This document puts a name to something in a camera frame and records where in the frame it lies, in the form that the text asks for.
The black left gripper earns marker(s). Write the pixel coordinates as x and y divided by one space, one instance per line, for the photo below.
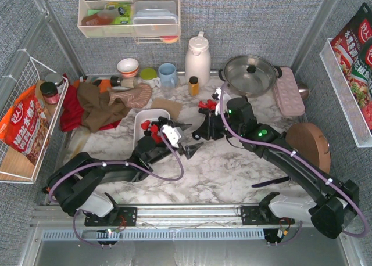
180 139

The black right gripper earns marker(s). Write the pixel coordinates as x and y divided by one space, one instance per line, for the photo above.
209 125

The black coffee capsule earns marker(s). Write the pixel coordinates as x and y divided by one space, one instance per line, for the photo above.
162 121

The tan scouring pad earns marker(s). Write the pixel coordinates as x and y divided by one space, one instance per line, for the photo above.
172 107

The red coffee capsule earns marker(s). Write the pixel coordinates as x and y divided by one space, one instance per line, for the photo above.
155 131
146 124

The white plastic storage basket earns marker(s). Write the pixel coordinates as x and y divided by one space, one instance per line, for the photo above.
143 116

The pink striped towel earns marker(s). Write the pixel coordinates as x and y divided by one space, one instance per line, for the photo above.
132 98

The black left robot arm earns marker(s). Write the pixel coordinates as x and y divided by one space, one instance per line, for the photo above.
73 186

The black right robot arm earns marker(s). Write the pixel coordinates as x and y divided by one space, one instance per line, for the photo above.
333 203

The steel pot with lid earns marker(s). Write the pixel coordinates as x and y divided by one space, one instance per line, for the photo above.
249 75

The clear glass cup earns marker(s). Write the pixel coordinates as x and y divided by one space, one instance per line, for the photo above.
167 91

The pink egg tray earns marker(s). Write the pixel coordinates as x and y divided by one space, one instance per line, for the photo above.
286 93

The orange spice bottle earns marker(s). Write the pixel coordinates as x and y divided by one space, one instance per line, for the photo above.
193 86

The white thermos jug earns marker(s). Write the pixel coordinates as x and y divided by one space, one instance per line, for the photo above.
198 59

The steel ladle bowl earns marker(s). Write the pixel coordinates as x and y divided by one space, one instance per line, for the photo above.
304 90

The blue mug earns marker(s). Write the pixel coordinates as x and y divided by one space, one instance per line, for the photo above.
168 75

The round wooden board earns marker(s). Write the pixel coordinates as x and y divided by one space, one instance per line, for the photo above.
311 143

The green lidded white cup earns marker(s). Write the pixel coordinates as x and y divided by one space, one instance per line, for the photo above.
149 76

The glass jar lying down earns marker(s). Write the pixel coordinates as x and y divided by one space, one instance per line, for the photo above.
117 81

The white orange striped bowl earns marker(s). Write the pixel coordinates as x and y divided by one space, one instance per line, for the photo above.
128 67

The brown cloth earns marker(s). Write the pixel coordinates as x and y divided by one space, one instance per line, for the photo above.
97 113

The red cloth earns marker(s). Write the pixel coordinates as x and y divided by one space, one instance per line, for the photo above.
72 111

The clear plastic food containers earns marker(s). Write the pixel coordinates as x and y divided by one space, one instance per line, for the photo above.
155 18

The red seasoning packet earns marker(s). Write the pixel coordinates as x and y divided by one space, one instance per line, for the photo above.
352 49

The green packet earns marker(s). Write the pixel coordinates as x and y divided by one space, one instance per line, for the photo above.
125 11

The silver lidded jar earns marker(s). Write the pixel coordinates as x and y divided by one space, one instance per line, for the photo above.
57 79

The dark lidded red jar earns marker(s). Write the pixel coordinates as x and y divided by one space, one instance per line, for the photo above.
50 93

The orange snack bag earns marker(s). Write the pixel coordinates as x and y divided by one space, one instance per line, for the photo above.
22 127

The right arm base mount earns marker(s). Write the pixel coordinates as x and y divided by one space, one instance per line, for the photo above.
261 216

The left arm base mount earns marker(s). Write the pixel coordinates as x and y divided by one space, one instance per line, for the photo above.
118 217

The white right wall basket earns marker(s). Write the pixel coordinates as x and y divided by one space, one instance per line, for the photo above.
354 118

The cream wall shelf basket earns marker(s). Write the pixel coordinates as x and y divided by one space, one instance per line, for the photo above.
94 21

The white wire wall basket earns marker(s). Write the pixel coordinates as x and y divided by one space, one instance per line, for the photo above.
16 168

